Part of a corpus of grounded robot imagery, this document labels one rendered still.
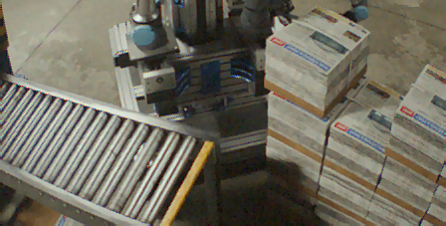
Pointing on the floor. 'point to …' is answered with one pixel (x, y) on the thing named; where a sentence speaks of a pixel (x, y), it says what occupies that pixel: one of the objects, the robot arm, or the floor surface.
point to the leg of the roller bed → (213, 192)
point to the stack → (308, 132)
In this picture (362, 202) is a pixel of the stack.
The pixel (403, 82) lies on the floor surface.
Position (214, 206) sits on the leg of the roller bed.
